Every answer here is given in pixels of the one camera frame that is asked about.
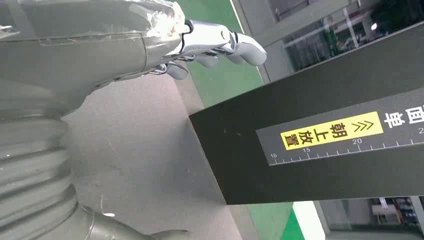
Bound black inbound scanner machine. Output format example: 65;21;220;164
188;21;424;206

